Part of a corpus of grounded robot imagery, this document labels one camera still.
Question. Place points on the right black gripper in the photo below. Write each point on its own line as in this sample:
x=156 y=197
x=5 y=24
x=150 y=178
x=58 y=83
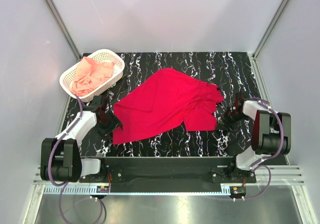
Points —
x=224 y=120

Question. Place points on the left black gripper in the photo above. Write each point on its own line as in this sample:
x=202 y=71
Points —
x=114 y=123

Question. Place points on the red t-shirt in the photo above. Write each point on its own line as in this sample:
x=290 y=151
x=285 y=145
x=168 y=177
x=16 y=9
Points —
x=163 y=102

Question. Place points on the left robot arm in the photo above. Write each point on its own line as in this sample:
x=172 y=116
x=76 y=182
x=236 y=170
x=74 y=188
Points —
x=60 y=159

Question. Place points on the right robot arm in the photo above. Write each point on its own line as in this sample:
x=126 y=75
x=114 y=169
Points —
x=271 y=135

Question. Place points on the peach t-shirt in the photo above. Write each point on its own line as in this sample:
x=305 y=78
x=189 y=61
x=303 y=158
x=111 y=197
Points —
x=90 y=74

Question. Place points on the white plastic laundry basket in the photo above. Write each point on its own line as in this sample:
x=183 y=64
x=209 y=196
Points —
x=66 y=79

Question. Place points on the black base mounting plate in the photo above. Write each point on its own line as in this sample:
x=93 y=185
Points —
x=167 y=175

